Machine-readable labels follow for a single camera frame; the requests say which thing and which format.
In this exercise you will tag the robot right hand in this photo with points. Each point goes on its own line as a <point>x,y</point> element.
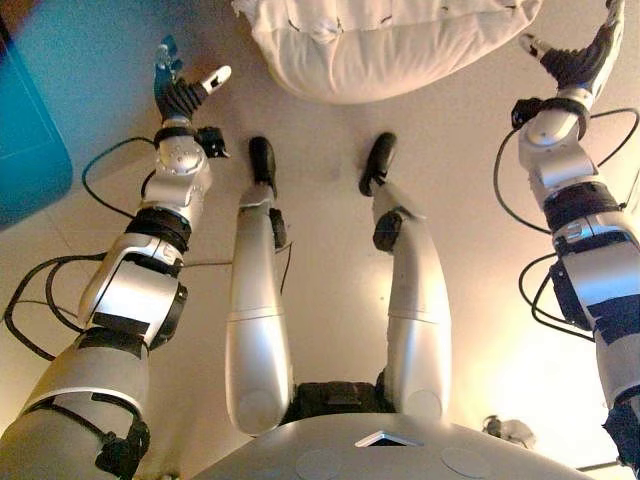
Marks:
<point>575,67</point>

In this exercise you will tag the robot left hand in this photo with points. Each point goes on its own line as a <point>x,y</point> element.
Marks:
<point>175,97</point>

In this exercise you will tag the white fringed cushion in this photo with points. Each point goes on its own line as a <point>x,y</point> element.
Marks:
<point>380,55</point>

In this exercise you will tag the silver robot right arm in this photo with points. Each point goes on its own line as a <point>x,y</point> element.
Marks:
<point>590,280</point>

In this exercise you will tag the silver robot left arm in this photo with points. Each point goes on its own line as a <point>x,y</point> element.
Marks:
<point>130,290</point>

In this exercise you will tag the glossy dark wardrobe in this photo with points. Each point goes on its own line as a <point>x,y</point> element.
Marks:
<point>30,125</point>

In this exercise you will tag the silver robot left leg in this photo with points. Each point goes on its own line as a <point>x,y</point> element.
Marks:
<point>255,300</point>

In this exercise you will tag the silver robot leg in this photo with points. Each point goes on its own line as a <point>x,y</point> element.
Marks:
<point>255,300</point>
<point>420,310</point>

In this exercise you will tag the silver robot right leg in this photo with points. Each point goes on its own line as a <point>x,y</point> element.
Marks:
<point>420,310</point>

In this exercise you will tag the grey robot torso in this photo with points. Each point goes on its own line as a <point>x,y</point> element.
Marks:
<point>380,455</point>

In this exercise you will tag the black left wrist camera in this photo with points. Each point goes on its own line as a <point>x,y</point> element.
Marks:
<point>214,141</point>

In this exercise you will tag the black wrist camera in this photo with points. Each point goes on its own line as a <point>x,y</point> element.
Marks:
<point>214,141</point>
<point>525,111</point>

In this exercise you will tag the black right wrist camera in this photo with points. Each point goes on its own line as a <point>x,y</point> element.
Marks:
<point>525,111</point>

